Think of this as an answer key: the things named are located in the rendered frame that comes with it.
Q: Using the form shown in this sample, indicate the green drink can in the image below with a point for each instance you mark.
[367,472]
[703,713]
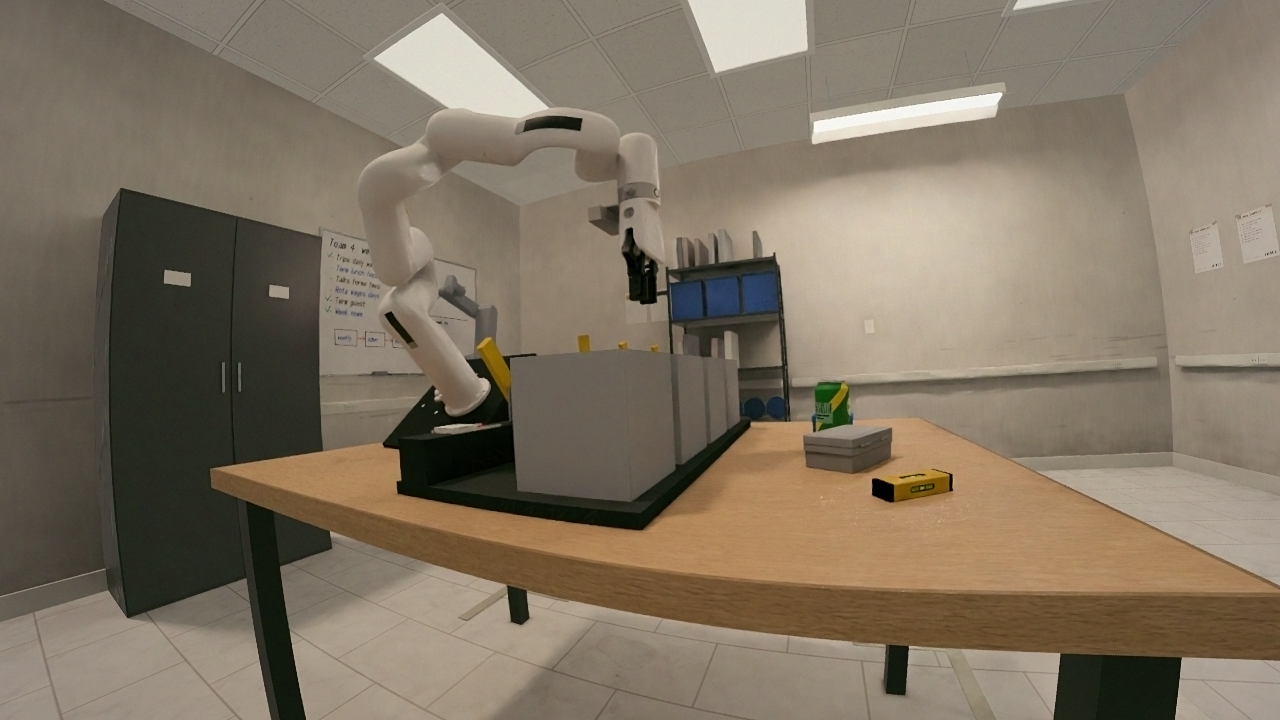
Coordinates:
[832,404]

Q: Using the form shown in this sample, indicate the yellow pocket level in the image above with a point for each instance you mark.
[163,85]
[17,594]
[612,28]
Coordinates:
[912,485]

